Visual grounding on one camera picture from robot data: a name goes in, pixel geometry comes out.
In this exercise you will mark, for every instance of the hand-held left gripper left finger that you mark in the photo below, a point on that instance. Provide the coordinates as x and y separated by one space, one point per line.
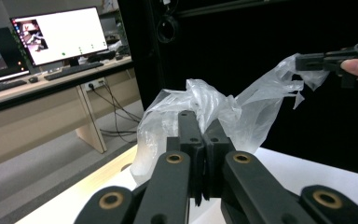
191 137

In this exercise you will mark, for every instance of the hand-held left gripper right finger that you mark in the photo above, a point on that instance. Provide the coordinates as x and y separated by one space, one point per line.
219 140

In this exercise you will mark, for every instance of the clear plastic bag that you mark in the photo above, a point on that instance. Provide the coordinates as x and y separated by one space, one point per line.
230 109

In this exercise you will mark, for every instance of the white power outlet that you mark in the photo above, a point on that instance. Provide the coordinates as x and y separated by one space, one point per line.
94 84

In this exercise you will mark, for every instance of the black keyboard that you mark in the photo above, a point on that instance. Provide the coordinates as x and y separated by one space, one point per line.
3 87
73 70

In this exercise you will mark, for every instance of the light wooden desk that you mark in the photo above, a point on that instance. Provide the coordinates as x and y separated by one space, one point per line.
43 124

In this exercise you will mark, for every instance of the large white-screen monitor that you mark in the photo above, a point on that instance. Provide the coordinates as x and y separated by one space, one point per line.
62 35

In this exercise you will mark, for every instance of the black computer mouse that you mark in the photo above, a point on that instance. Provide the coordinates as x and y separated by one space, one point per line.
33 79

